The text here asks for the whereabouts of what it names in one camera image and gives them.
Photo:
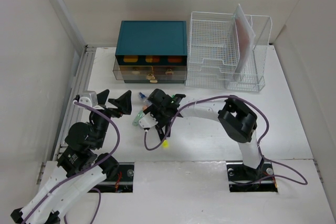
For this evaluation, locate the green translucent plastic case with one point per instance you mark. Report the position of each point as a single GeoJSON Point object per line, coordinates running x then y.
{"type": "Point", "coordinates": [138, 117]}

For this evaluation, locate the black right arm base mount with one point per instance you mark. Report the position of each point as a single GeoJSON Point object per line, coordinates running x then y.
{"type": "Point", "coordinates": [243, 179]}

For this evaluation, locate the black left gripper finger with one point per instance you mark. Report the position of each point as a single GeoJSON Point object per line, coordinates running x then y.
{"type": "Point", "coordinates": [123, 103]}
{"type": "Point", "coordinates": [102, 97]}

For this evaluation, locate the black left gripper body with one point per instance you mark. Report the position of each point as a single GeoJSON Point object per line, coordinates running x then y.
{"type": "Point", "coordinates": [100, 121]}

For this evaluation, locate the clear blue cap bottle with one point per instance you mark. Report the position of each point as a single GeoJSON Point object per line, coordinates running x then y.
{"type": "Point", "coordinates": [144, 98]}

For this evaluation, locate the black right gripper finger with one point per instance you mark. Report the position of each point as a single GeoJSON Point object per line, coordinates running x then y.
{"type": "Point", "coordinates": [161, 133]}
{"type": "Point", "coordinates": [167, 132]}

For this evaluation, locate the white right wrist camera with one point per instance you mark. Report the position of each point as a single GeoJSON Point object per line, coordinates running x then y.
{"type": "Point", "coordinates": [147, 122]}

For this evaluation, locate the white wire file rack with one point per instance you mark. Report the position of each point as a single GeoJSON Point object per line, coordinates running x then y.
{"type": "Point", "coordinates": [213, 53]}

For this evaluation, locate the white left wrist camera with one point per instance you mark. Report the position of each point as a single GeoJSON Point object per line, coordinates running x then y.
{"type": "Point", "coordinates": [88, 98]}

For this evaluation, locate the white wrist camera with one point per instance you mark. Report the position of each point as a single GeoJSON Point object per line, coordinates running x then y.
{"type": "Point", "coordinates": [147, 122]}
{"type": "Point", "coordinates": [88, 98]}

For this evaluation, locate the yellow cap black highlighter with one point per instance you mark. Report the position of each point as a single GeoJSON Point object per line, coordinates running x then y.
{"type": "Point", "coordinates": [165, 144]}

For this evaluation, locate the teal drawer organizer box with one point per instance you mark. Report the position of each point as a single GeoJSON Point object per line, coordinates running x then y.
{"type": "Point", "coordinates": [152, 43]}

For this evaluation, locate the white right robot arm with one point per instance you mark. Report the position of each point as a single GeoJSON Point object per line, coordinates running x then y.
{"type": "Point", "coordinates": [237, 119]}

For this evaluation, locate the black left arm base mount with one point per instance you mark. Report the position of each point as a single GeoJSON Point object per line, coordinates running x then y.
{"type": "Point", "coordinates": [122, 182]}

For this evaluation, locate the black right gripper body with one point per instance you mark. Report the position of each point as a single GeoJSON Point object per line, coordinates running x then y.
{"type": "Point", "coordinates": [161, 116]}

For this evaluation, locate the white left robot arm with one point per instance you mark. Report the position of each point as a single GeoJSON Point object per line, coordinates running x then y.
{"type": "Point", "coordinates": [78, 168]}

